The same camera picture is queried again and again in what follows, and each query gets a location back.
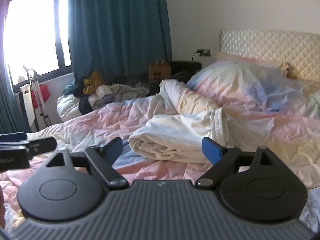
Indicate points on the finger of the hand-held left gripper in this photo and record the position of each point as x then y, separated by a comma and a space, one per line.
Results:
12, 137
42, 145

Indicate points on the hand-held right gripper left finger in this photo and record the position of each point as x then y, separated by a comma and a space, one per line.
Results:
112, 151

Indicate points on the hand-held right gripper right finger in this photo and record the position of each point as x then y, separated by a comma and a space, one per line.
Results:
212, 151

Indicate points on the cream white pants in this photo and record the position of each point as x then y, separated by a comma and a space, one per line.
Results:
175, 135

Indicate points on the pastel pink blue bed blanket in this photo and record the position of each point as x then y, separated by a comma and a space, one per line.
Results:
100, 120

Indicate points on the white folded board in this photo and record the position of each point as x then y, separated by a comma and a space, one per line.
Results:
26, 105

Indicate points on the teal window curtain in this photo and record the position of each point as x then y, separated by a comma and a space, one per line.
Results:
117, 27
12, 100

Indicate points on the red bag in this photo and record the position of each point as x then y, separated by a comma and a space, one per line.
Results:
45, 96

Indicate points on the folded metal trolley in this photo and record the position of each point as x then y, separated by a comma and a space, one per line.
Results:
37, 92

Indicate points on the white shirt with purple print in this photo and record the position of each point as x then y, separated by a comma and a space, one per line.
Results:
106, 96

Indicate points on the dark navy garment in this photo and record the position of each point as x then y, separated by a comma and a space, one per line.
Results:
83, 102

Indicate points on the cream white bedding cloth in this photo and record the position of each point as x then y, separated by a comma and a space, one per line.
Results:
190, 97

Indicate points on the blue garment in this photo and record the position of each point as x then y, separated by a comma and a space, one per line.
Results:
68, 88

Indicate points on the grey white crumpled garment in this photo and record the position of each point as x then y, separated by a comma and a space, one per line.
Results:
130, 88

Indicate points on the mustard yellow garment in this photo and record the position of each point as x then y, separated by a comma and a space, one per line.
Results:
93, 83

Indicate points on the pastel pillow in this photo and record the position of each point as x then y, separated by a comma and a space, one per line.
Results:
250, 85

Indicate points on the black round chair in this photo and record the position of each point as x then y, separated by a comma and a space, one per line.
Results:
185, 67

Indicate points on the brown paper bag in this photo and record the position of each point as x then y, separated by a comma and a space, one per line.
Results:
160, 71

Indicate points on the dark framed window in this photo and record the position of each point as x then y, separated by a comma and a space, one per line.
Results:
32, 30

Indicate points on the cream quilted headboard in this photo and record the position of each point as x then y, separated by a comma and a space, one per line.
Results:
270, 47

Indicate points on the silver wall socket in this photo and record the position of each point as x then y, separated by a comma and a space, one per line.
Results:
203, 52

